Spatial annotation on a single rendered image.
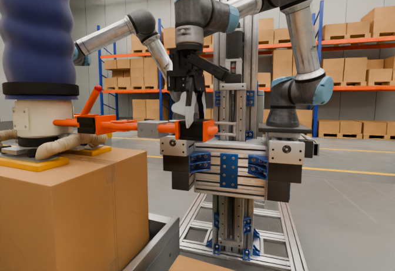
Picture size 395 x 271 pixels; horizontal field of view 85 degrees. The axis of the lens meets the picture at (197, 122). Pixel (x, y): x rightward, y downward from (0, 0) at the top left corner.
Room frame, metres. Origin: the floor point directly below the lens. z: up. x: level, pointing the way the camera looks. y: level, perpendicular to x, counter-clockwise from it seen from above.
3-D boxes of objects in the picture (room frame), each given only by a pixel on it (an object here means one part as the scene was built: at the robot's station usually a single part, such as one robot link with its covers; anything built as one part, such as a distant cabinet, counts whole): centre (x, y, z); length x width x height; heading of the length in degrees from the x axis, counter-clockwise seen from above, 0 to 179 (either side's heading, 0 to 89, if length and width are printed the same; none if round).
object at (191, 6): (0.59, 0.02, 1.40); 0.09 x 0.08 x 0.11; 125
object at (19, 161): (0.71, 0.60, 0.98); 0.34 x 0.10 x 0.05; 68
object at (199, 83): (0.59, 0.03, 1.24); 0.09 x 0.08 x 0.12; 68
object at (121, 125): (0.83, 0.33, 1.08); 0.93 x 0.30 x 0.04; 68
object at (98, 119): (0.70, 0.33, 1.08); 0.10 x 0.08 x 0.06; 158
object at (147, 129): (0.63, 0.13, 1.08); 0.07 x 0.07 x 0.04; 68
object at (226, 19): (0.66, -0.05, 1.40); 0.11 x 0.11 x 0.08; 35
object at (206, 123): (0.57, 0.01, 1.08); 0.08 x 0.07 x 0.05; 68
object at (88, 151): (0.88, 0.53, 0.98); 0.34 x 0.10 x 0.05; 68
